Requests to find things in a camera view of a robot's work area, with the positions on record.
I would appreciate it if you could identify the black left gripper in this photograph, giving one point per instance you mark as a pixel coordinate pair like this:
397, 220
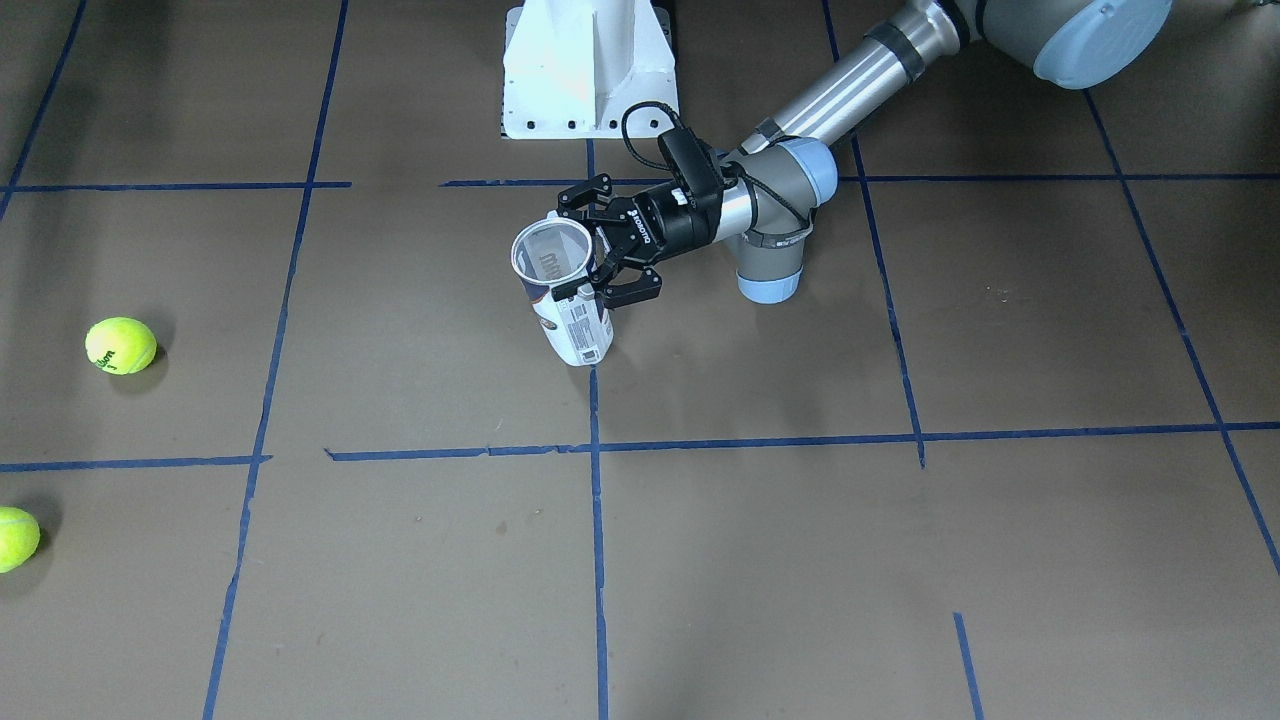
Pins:
668, 224

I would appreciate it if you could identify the white blue tennis ball can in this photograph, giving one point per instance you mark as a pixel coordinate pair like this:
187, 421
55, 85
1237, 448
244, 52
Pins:
553, 259

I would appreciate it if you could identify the yellow Wilson tennis ball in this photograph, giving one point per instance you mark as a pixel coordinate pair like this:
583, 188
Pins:
120, 345

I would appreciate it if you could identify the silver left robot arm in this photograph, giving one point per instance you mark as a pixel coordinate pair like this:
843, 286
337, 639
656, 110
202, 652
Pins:
761, 197

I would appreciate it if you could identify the yellow Roland Garros tennis ball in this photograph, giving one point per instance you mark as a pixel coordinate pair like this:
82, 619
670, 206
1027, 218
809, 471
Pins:
20, 536

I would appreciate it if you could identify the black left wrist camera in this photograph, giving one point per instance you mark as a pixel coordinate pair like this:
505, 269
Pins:
692, 166

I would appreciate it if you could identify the white pedestal column base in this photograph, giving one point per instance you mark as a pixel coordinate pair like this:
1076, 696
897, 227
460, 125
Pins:
585, 69

